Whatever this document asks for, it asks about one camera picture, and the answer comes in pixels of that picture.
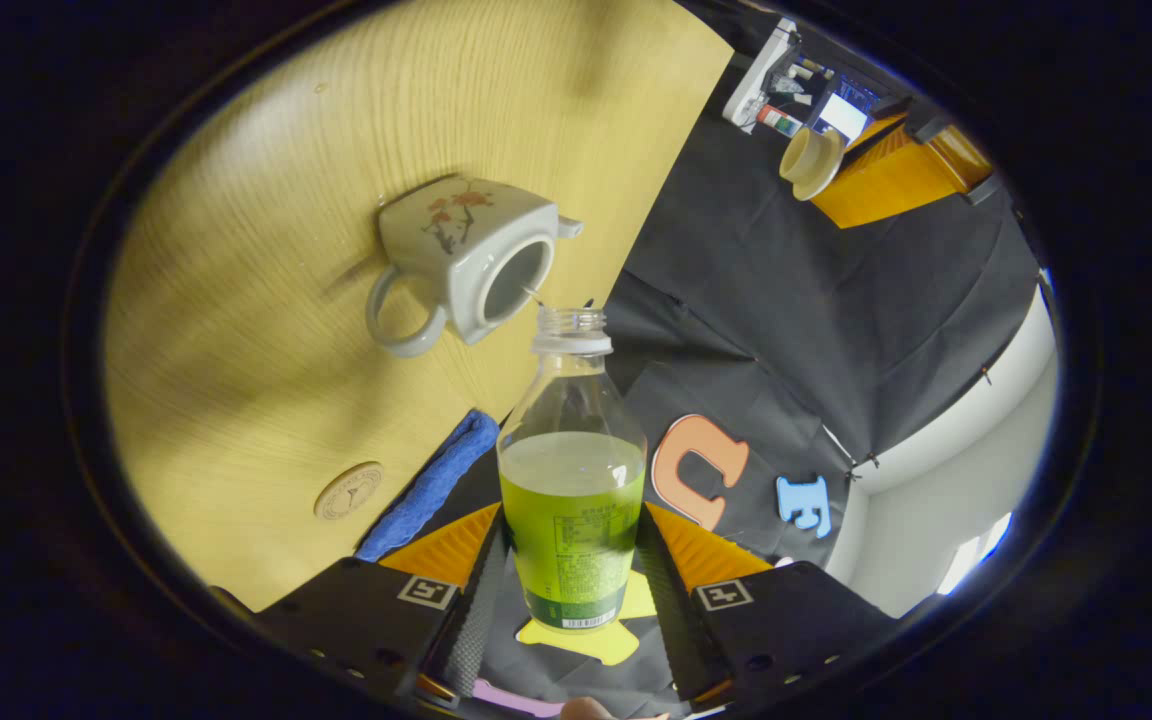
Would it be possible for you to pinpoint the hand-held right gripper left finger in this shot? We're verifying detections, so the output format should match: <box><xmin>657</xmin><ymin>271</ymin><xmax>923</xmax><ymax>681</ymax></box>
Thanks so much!
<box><xmin>254</xmin><ymin>502</ymin><xmax>509</xmax><ymax>706</ymax></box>

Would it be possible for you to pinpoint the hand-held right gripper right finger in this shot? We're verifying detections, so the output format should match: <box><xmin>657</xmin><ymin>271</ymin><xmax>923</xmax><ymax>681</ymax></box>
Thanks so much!
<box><xmin>634</xmin><ymin>502</ymin><xmax>902</xmax><ymax>706</ymax></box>

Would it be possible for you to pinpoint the clear green-label water bottle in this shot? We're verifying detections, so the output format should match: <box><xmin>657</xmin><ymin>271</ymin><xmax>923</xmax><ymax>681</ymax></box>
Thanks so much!
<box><xmin>496</xmin><ymin>305</ymin><xmax>649</xmax><ymax>633</ymax></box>

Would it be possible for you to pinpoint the round wooden coaster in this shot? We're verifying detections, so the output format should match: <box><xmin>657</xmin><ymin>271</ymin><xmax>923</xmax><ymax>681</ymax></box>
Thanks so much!
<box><xmin>314</xmin><ymin>461</ymin><xmax>385</xmax><ymax>521</ymax></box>

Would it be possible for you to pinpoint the white floral teacup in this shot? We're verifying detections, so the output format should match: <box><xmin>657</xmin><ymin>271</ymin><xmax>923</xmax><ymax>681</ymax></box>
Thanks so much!
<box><xmin>366</xmin><ymin>175</ymin><xmax>585</xmax><ymax>358</ymax></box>

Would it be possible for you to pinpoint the computer monitor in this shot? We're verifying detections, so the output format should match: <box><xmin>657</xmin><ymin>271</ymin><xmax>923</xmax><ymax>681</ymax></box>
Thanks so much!
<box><xmin>814</xmin><ymin>68</ymin><xmax>912</xmax><ymax>146</ymax></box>

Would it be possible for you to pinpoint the blue towel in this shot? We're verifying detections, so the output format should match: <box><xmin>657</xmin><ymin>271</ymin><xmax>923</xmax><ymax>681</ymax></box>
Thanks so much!
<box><xmin>356</xmin><ymin>410</ymin><xmax>501</xmax><ymax>563</ymax></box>

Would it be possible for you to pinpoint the white side table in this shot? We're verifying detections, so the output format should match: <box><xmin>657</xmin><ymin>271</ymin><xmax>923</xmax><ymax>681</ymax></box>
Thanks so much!
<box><xmin>722</xmin><ymin>18</ymin><xmax>803</xmax><ymax>131</ymax></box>

